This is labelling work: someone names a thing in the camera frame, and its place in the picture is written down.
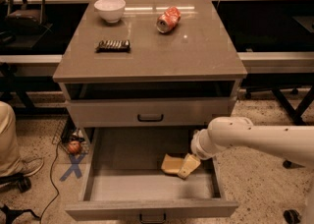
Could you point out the crushed red soda can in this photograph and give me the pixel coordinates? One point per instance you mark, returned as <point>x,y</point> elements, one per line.
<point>168,20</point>

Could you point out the dark snack bar packet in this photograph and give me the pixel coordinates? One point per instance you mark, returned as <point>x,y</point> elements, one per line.
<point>113,46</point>

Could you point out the open grey middle drawer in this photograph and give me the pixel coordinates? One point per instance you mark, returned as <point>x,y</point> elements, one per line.
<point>124,179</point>

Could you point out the yellow sponge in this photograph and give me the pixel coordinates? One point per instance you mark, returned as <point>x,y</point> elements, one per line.
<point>171,165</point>

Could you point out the white ceramic bowl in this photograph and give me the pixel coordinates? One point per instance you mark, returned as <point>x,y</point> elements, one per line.
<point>110,11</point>

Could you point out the person's beige trouser leg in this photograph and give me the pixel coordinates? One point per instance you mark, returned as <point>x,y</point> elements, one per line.
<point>10,158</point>

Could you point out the blue tape cross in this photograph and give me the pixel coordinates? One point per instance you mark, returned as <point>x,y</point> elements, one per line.
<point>75,160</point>

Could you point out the wire basket on floor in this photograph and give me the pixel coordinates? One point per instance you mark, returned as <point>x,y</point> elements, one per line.
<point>66,133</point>

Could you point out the grey drawer cabinet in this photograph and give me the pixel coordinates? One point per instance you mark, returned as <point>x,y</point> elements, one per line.
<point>194,60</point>

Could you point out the black office chair base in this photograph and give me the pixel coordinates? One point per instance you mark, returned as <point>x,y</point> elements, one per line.
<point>12,208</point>

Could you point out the black caster right bottom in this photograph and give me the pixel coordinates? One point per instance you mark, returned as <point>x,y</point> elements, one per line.
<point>292,216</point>

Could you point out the grey sneaker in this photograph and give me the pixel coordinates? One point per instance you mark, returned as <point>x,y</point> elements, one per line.
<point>31,167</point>

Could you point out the closed grey upper drawer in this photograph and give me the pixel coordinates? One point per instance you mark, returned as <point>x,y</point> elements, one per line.
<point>148,112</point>

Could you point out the orange ball on floor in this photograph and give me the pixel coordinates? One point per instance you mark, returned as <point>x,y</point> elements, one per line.
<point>74,147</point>

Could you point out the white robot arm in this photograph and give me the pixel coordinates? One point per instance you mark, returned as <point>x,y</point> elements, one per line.
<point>267,168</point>

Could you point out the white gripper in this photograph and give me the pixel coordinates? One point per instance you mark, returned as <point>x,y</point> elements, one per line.
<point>198,147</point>

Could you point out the black chair left background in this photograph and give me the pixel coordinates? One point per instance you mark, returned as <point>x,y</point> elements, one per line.
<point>23,26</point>

